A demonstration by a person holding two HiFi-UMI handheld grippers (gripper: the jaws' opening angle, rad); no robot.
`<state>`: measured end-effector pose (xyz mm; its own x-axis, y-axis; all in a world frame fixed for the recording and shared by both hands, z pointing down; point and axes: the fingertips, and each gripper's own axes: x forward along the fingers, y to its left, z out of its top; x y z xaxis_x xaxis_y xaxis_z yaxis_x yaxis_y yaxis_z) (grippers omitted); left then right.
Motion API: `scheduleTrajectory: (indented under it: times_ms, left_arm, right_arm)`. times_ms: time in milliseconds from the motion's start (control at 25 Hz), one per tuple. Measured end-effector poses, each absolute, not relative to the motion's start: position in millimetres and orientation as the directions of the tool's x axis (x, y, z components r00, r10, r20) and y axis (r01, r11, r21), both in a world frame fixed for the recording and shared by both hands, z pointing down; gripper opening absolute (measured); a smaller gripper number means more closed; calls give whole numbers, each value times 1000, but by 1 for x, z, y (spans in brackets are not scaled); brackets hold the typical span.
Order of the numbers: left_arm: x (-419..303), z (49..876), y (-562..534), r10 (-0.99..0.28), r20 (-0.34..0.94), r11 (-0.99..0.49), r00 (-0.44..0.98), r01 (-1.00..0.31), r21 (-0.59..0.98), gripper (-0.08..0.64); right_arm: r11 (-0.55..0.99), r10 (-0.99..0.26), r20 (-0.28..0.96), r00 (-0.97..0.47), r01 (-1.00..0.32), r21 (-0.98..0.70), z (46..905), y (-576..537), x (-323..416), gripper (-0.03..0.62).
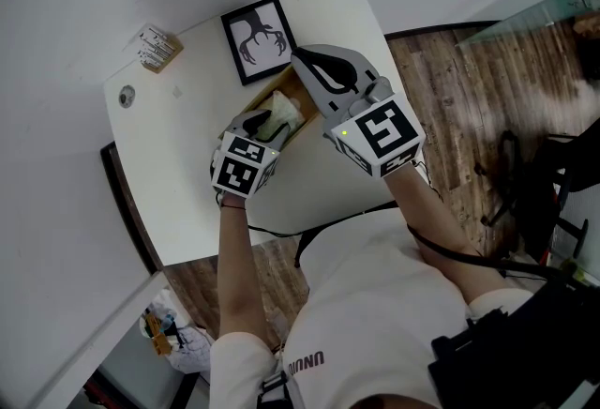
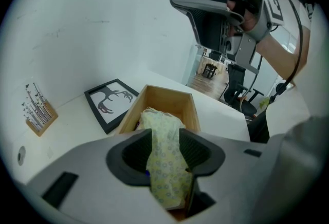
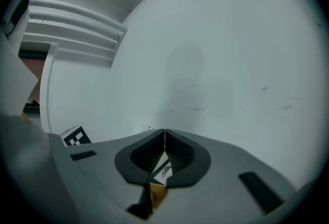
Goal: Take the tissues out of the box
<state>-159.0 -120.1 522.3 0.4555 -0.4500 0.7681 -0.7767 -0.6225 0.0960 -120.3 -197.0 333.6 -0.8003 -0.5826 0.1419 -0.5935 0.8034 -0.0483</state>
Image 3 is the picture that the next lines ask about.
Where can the black framed picture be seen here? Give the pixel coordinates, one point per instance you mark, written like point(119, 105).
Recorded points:
point(160, 166)

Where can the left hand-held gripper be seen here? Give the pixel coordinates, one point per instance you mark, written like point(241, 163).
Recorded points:
point(77, 138)

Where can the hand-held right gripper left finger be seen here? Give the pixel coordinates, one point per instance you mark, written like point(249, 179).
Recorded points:
point(97, 179)

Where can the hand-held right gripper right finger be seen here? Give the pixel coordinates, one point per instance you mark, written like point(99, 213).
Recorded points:
point(218, 192)

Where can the wooden tray with papers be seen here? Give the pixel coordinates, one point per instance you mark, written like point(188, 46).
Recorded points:
point(158, 196)

